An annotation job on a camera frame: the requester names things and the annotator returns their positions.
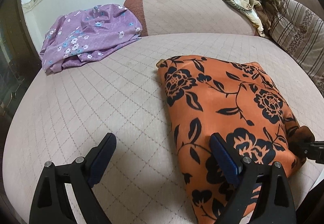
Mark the orange black floral blouse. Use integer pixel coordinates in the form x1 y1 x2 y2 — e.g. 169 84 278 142
157 55 315 223

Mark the striped beige cushion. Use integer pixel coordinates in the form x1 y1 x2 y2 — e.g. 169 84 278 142
270 0 324 94

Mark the wooden glass door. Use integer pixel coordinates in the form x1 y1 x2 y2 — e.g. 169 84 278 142
1 0 41 136

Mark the purple floral garment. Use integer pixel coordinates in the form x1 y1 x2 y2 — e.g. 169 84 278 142
39 4 143 74

